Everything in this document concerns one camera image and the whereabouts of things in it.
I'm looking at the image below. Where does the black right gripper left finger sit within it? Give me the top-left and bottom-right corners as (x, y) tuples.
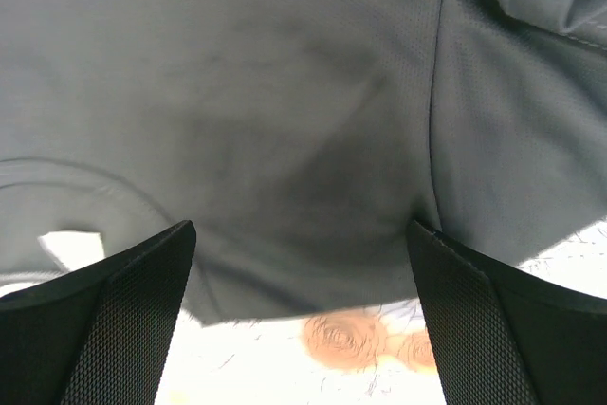
(1, 221), (196, 404)

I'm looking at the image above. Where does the dark grey t shirt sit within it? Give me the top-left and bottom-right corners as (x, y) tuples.
(1, 0), (606, 323)

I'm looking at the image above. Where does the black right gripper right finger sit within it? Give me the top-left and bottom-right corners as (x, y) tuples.
(407, 221), (606, 405)

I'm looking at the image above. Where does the floral table mat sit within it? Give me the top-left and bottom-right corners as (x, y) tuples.
(0, 222), (607, 405)

